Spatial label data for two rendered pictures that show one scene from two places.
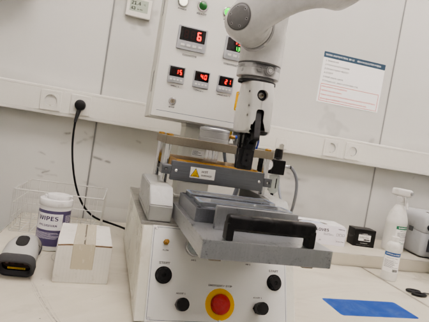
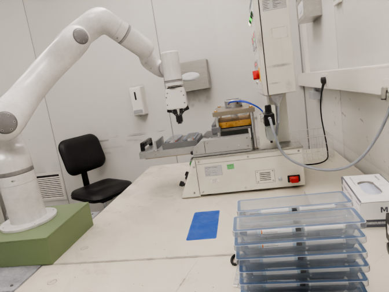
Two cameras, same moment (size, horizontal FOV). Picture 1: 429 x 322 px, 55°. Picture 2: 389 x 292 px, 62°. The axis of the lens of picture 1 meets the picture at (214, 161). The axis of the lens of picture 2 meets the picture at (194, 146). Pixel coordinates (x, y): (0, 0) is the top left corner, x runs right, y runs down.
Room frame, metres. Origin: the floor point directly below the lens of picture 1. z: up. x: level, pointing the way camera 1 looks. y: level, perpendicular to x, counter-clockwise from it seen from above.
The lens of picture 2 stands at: (1.50, -1.44, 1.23)
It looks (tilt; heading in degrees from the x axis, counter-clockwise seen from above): 10 degrees down; 114
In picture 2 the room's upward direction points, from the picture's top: 9 degrees counter-clockwise
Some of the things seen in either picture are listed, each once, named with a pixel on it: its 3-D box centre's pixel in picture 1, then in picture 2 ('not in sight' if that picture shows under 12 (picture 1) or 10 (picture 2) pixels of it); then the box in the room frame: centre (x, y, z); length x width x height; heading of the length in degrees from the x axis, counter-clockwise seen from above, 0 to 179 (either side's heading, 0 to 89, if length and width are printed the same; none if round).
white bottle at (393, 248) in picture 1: (391, 257); not in sight; (1.35, -0.64, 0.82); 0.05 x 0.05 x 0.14
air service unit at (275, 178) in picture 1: (269, 171); (267, 123); (1.25, -0.17, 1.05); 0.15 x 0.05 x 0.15; 105
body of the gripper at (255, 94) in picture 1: (253, 105); (176, 97); (0.81, -0.06, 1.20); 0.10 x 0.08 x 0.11; 14
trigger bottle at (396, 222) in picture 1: (398, 220); not in sight; (1.62, -0.76, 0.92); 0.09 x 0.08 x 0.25; 34
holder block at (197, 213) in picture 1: (235, 210); (183, 141); (0.82, -0.06, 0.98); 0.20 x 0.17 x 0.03; 105
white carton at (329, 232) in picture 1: (311, 229); (371, 198); (1.57, -0.42, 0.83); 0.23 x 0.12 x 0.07; 100
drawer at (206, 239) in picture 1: (241, 222); (174, 144); (0.77, -0.07, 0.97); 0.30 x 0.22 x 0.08; 15
